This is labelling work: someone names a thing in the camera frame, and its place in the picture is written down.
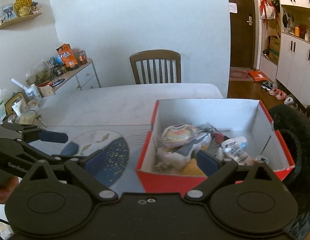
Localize white printed snack packet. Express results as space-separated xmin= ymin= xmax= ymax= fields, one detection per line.
xmin=221 ymin=136 xmax=256 ymax=166

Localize small teal white packet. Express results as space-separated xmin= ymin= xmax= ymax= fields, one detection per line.
xmin=255 ymin=155 xmax=270 ymax=165

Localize chopstick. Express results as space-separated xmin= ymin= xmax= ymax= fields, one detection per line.
xmin=36 ymin=115 xmax=48 ymax=128

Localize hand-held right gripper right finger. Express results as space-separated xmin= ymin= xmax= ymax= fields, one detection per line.
xmin=185 ymin=149 xmax=287 ymax=202

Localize wooden chair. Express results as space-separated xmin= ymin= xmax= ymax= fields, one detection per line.
xmin=129 ymin=50 xmax=182 ymax=85

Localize red lidded jar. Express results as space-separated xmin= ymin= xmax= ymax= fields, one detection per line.
xmin=77 ymin=50 xmax=88 ymax=66

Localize round blue patterned mat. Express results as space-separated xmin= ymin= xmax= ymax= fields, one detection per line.
xmin=59 ymin=129 xmax=130 ymax=188

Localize round bread packet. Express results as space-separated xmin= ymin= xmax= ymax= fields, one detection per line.
xmin=161 ymin=124 xmax=197 ymax=147

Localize person's left hand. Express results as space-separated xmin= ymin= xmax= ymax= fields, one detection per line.
xmin=0 ymin=176 xmax=19 ymax=205

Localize white marble desktop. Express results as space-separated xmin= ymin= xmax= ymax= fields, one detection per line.
xmin=0 ymin=83 xmax=224 ymax=194

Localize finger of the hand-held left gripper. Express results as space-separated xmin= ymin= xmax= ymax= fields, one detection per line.
xmin=52 ymin=142 xmax=88 ymax=160
xmin=2 ymin=122 xmax=69 ymax=143

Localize red white hanging bag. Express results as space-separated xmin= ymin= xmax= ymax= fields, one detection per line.
xmin=260 ymin=0 xmax=281 ymax=21

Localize white sideboard cabinet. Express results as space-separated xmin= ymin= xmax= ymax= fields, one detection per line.
xmin=36 ymin=58 xmax=100 ymax=97

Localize small wooden box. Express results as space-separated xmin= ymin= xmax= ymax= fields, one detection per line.
xmin=36 ymin=84 xmax=55 ymax=98

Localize grey slipper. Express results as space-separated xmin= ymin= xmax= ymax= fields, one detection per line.
xmin=284 ymin=94 xmax=298 ymax=106

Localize glass fish tank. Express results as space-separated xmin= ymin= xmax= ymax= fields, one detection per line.
xmin=25 ymin=59 xmax=57 ymax=86

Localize wooden wall shelf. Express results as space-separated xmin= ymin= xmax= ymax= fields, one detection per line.
xmin=0 ymin=5 xmax=43 ymax=30

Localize dark wooden door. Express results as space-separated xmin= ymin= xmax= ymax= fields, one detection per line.
xmin=226 ymin=0 xmax=258 ymax=71

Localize gold ornament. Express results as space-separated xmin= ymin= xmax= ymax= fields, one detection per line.
xmin=14 ymin=0 xmax=33 ymax=18

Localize pink slippers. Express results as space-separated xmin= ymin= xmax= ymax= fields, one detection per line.
xmin=268 ymin=87 xmax=287 ymax=100

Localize glass-lidded bowl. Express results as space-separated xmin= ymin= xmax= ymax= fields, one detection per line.
xmin=6 ymin=110 xmax=36 ymax=126

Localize red cardboard box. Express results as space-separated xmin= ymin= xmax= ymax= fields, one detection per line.
xmin=135 ymin=99 xmax=296 ymax=198

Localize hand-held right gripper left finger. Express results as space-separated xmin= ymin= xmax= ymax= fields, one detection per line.
xmin=21 ymin=149 xmax=119 ymax=202

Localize orange parcel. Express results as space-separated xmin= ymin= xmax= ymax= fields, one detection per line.
xmin=247 ymin=70 xmax=270 ymax=82

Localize printed white cup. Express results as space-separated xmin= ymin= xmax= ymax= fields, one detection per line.
xmin=25 ymin=84 xmax=43 ymax=103

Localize small photo frame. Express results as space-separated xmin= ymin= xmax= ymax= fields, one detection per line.
xmin=1 ymin=4 xmax=16 ymax=21

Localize orange snack bag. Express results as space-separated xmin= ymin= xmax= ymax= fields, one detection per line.
xmin=56 ymin=43 xmax=79 ymax=72

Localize patterned door rug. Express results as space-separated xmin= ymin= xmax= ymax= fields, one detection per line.
xmin=229 ymin=67 xmax=255 ymax=82

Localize white lower cabinet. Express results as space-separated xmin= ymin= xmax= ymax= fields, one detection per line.
xmin=275 ymin=32 xmax=310 ymax=106

